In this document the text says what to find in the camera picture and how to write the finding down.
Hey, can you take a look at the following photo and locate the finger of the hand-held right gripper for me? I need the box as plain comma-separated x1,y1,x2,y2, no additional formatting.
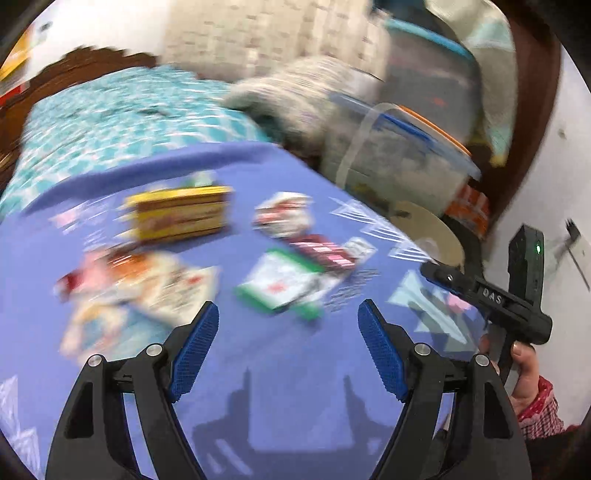
420,262,484,302

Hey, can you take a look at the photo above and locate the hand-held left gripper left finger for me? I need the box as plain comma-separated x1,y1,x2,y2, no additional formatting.
44,301,220,480

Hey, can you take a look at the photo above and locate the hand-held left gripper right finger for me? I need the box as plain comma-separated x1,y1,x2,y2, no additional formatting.
358,299,532,480

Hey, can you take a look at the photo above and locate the red white wrapper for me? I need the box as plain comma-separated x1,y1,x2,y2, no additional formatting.
253,191,314,239

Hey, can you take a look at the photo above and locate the person's right forearm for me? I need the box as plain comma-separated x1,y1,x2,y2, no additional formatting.
517,376,570,435

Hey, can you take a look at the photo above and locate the person's right hand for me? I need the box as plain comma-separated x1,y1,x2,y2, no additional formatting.
479,335,542,416

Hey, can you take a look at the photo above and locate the round cardboard disc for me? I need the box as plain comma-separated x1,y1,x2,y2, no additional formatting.
387,200,465,271

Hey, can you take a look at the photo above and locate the red white snack packet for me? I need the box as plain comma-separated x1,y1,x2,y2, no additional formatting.
54,244,221,325

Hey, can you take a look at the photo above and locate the purple printed blanket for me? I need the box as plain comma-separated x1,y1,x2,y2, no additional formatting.
0,141,491,480

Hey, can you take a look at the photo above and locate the white pink packet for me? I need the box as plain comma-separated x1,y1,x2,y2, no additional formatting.
59,305,136,361

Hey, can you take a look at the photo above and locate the dark red striped wrapper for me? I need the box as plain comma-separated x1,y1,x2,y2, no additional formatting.
290,233,357,278

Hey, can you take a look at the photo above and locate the clear box with orange lid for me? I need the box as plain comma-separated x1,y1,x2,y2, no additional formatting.
323,102,482,217

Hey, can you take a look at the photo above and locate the yellow cardboard box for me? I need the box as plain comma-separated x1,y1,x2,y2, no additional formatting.
126,185,232,244

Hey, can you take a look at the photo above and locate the dark wooden board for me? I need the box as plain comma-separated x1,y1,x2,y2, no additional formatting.
475,18,563,241

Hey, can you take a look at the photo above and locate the small green white packet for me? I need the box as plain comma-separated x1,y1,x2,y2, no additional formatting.
182,170,219,190

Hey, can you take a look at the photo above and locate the grey patterned pillow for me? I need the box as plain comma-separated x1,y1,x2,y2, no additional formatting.
224,55,386,172

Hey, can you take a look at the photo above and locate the teal patterned bedspread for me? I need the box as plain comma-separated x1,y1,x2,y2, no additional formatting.
0,65,278,206

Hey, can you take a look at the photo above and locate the beige floral curtain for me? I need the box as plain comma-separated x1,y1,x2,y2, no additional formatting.
164,0,393,85

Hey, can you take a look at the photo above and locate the carved wooden headboard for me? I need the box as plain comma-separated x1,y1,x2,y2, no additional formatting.
0,45,158,172

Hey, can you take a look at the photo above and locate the red yellow decoration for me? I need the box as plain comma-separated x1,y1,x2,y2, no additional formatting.
0,25,38,95

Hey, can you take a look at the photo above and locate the dark wall fixture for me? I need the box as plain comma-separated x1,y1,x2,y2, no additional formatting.
551,217,591,291

